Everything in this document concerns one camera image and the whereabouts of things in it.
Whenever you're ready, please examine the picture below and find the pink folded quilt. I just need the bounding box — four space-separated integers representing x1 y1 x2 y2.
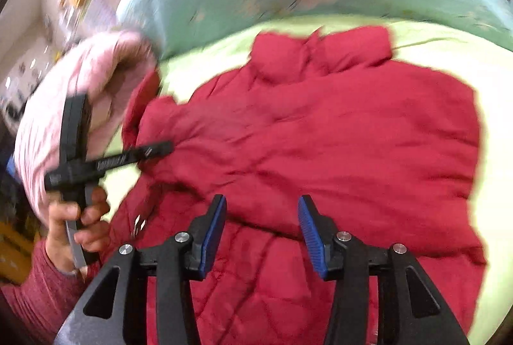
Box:
13 31 157 223

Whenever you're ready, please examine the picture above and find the light green bed sheet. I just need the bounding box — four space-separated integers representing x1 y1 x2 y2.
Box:
107 15 512 344

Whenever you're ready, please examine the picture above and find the red knit sleeve forearm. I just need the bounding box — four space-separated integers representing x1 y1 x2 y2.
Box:
1 241 97 344

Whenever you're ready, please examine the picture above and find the red quilted puffer coat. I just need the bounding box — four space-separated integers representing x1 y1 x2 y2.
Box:
110 26 486 344

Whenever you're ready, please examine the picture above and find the person's left hand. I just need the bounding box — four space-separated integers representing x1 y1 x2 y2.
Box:
44 186 112 275

